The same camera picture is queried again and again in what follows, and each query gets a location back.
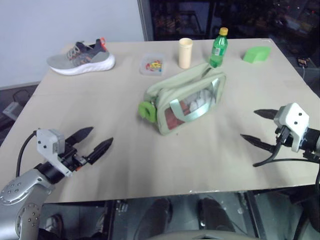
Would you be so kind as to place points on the green transparent toiletry bag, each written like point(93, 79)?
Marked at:
point(186, 98)

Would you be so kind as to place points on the cream cylindrical container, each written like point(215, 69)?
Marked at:
point(185, 53)

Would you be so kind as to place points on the clear box with colourful pieces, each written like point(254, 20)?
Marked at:
point(153, 65)

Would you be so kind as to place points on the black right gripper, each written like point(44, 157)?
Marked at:
point(284, 138)

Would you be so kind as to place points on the green foam block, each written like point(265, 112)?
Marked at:
point(256, 54)

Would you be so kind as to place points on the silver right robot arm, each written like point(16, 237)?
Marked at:
point(312, 140)

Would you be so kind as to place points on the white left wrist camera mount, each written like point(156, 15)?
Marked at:
point(49, 145)

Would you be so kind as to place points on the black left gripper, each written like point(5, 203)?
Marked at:
point(70, 158)

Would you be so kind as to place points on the green plastic soda bottle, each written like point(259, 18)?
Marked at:
point(218, 48)

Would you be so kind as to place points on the dark rounded shape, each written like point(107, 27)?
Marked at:
point(155, 220)

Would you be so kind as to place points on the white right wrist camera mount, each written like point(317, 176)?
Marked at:
point(293, 122)

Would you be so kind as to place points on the grey sneaker white sole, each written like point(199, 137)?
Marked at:
point(81, 58)

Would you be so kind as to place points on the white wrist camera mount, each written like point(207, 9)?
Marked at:
point(49, 145)
point(293, 122)

